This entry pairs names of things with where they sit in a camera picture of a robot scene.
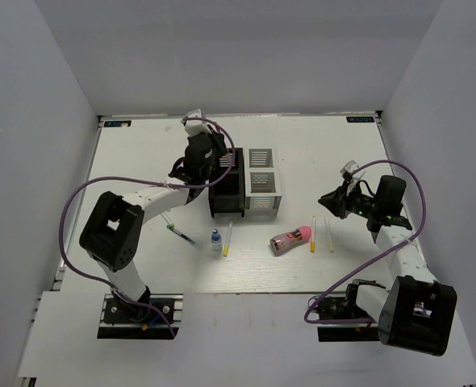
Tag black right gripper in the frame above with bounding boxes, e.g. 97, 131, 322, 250
319, 180, 381, 219

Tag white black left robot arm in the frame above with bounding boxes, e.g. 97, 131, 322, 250
79, 124, 233, 322

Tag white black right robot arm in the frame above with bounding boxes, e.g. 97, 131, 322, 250
315, 175, 457, 356

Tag pale yellow capped white marker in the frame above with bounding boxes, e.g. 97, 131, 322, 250
324, 216, 335, 253

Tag orange capped white marker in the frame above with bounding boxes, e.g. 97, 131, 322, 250
310, 216, 316, 253

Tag black slotted pen holder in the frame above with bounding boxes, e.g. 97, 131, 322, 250
208, 148, 245, 218

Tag pink capped glue bottle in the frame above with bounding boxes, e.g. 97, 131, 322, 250
269, 226, 312, 256

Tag white slotted pen holder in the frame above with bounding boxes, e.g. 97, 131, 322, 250
244, 148, 282, 218

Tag yellow tipped white marker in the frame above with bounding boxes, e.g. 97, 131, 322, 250
223, 221, 234, 257

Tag left blue corner label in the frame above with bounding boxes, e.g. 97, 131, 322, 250
103, 120, 132, 127

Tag blue corner label sticker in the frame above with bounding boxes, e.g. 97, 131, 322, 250
346, 116, 375, 123

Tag small blue capped bottle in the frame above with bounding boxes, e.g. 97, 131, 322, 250
211, 229, 223, 256

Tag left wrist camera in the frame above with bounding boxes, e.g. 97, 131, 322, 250
181, 109, 210, 137

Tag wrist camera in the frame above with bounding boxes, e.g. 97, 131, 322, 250
340, 160, 359, 180
181, 109, 210, 137

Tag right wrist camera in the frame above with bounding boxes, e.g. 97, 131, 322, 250
340, 160, 359, 180

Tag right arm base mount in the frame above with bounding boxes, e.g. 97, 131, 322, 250
310, 279, 388, 343

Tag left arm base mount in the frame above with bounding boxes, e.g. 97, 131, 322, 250
97, 294, 184, 340

